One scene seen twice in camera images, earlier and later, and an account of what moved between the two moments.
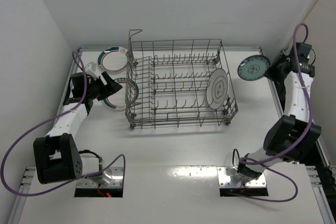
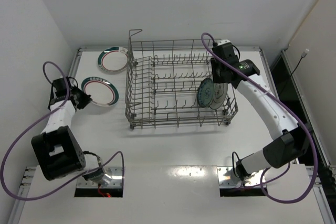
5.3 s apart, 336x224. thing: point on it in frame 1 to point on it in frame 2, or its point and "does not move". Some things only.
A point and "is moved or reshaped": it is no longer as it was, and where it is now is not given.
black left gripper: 99,87 to 82,98
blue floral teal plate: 253,67 to 205,92
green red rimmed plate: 123,98 is moved or reshaped
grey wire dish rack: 181,83 does not move
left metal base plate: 112,178 does not move
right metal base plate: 229,177 does not move
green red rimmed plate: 113,59 does not move
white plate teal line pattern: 217,88 does not move
